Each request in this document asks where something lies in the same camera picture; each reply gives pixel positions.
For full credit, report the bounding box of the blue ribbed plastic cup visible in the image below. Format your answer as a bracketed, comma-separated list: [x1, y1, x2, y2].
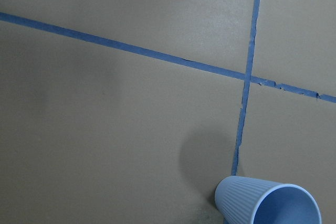
[215, 176, 322, 223]

